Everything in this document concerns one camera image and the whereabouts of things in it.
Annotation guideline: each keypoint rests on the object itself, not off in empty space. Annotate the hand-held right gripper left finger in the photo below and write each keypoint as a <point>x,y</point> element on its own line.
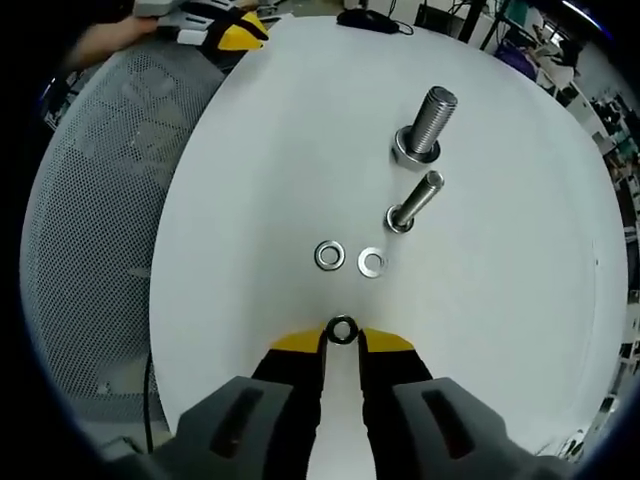
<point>295,360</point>

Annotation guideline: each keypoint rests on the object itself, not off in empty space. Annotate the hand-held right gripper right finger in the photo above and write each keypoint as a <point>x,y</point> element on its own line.
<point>395,360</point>

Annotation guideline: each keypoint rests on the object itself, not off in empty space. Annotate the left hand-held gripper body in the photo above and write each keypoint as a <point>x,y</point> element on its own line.
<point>190,15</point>

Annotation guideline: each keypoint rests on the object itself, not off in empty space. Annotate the small steel threaded stud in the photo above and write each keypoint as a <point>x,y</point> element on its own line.
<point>417,200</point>

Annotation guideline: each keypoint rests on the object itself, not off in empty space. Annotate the large steel threaded stud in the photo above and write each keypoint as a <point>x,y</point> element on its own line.
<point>435,120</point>

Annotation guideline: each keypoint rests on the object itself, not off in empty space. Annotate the black computer mouse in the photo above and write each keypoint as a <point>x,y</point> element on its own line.
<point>360,19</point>

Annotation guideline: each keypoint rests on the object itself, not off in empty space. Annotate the grey mesh chair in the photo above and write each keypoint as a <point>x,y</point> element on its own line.
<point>90,200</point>

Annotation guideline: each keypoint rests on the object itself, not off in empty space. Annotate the purple cloth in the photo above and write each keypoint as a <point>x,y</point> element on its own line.
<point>520,60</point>

